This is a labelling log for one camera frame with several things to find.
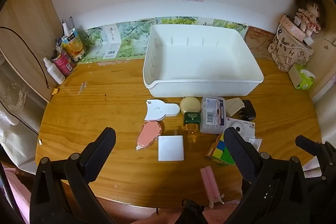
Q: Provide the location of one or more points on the letter printed paper bag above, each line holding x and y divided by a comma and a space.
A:
286, 53

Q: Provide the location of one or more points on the white carton box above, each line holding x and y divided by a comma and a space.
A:
111, 43

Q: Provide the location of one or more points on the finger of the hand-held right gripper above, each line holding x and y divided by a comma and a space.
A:
309, 144

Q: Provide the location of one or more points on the grape printed wall strip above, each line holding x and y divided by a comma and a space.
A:
131, 35

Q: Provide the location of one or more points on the white plastic tape holder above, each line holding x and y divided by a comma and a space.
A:
157, 109

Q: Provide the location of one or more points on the multicolour puzzle cube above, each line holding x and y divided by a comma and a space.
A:
220, 151

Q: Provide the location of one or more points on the white lace cloth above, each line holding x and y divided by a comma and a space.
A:
15, 108

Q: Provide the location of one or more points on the green cap perfume bottle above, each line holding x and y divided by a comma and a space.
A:
191, 119

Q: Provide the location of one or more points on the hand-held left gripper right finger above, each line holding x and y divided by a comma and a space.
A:
237, 153

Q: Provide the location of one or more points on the white spray bottle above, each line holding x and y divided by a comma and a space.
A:
55, 73

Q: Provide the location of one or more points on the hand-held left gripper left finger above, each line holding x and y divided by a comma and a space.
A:
101, 150

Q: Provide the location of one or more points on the beige power adapter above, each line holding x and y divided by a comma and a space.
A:
233, 107

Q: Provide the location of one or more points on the black power adapter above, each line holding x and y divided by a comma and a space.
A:
248, 109

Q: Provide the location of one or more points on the round beige compact case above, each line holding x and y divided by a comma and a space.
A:
190, 104

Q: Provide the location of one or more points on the yellow orange printed packet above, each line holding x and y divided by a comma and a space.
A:
73, 45

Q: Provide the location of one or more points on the green tissue pack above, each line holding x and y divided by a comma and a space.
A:
300, 78

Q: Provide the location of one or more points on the brown cardboard with red drawing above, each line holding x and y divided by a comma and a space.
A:
258, 41

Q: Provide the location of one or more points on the white toy camera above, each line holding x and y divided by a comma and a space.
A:
242, 128

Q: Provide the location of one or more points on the red can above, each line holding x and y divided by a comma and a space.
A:
63, 64

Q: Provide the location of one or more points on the white plastic storage bin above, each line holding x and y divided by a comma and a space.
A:
202, 61

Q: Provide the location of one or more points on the clear plastic box with label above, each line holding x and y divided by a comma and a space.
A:
212, 115

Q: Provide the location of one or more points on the pink dotted case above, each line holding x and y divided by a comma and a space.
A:
291, 28

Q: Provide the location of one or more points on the pink correction tape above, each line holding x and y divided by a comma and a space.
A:
148, 134

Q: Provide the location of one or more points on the brown haired doll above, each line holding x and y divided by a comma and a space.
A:
308, 11

